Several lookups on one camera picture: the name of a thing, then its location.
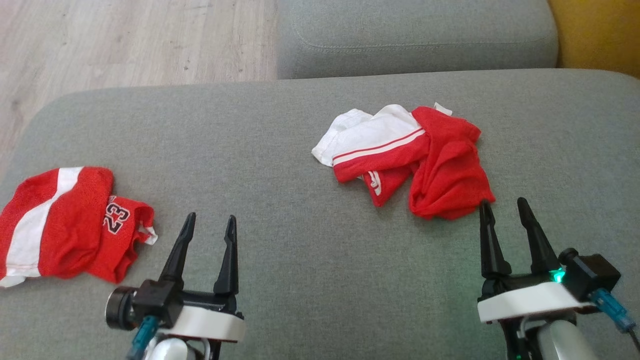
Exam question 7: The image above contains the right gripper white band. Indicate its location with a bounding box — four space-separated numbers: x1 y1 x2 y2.
476 197 591 325

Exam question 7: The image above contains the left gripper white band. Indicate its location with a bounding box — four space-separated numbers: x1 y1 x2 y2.
159 212 247 344

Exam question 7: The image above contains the red white basketball jersey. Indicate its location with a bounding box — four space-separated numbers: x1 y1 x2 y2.
311 102 497 221

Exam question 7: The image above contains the red number 23 jersey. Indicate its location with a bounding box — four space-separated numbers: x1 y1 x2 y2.
0 166 159 288

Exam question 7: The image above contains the large grey sofa seat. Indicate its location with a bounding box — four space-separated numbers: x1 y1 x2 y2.
0 68 640 360

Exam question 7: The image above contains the large yellow sofa back cushion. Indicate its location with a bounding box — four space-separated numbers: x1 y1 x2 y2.
547 0 640 80

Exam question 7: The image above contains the grey sofa seat cushion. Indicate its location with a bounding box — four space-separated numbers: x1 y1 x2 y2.
276 0 559 80

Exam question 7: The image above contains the left camera cable blue plug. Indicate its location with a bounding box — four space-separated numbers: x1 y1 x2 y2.
127 315 161 360

